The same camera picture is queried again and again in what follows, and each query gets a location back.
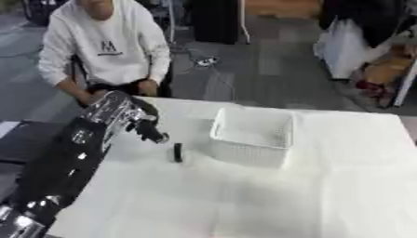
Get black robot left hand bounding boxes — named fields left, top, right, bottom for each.
left=122, top=98, right=171, bottom=145

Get small black rectangular object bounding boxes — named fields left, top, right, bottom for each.
left=170, top=142, right=186, bottom=164

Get black chair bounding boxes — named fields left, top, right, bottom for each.
left=68, top=54, right=176, bottom=99

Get white power strip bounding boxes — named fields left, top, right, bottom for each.
left=194, top=56, right=221, bottom=68

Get person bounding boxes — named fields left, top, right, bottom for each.
left=35, top=0, right=173, bottom=106

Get white perforated plastic basket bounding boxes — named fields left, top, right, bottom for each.
left=208, top=107, right=297, bottom=169

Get black standing panel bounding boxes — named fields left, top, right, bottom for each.
left=187, top=0, right=241, bottom=45

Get black hanging garment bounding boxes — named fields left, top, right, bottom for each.
left=317, top=0, right=417, bottom=48

